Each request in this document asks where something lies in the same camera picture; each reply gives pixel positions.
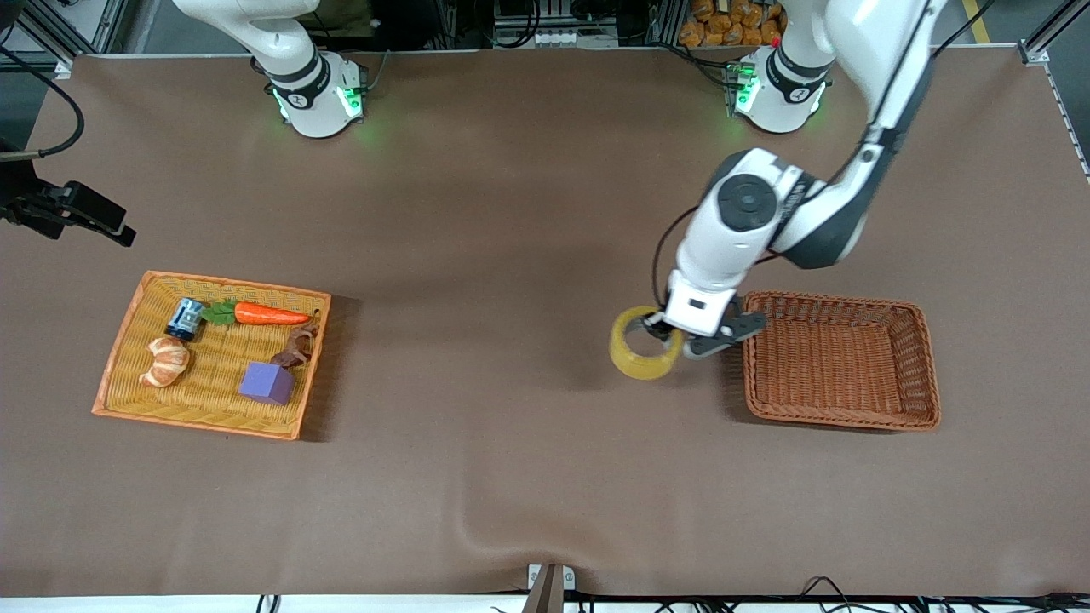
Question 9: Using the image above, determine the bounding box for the yellow clear tape roll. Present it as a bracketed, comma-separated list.
[609, 306, 685, 381]

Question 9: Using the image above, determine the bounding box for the small blue can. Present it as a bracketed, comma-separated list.
[165, 297, 206, 342]

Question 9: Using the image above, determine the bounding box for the toy bread croissant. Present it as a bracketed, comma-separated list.
[139, 335, 192, 389]

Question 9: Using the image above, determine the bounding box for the brown wicker basket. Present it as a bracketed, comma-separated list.
[741, 290, 942, 432]

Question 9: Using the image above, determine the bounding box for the brown table cloth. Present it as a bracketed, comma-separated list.
[0, 47, 1090, 597]

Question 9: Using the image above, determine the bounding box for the yellow wicker tray orange rim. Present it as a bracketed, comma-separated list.
[92, 270, 332, 442]

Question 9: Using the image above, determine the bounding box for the orange toy carrot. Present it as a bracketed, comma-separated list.
[201, 299, 313, 328]

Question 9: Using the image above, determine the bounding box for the purple foam block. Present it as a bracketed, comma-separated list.
[238, 361, 295, 407]

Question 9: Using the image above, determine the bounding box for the brown twisted wooden piece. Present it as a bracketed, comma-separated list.
[271, 310, 322, 370]

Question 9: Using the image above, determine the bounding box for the bag of orange toys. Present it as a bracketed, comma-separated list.
[679, 0, 789, 48]

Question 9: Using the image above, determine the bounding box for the long white power strip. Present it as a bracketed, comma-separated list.
[494, 30, 618, 49]

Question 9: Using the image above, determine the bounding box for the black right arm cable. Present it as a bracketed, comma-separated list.
[0, 47, 86, 161]

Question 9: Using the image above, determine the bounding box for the aluminium frame post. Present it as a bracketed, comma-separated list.
[0, 0, 129, 65]
[1018, 0, 1090, 67]

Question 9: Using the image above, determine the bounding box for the grey metal table bracket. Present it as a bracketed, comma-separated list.
[527, 563, 577, 593]

